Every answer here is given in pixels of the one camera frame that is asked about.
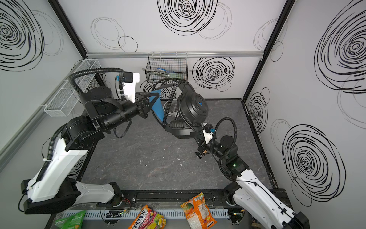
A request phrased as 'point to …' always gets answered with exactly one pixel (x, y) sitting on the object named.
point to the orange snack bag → (197, 213)
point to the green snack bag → (74, 221)
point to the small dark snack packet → (200, 153)
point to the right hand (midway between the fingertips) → (191, 132)
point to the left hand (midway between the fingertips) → (157, 95)
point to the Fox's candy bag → (148, 219)
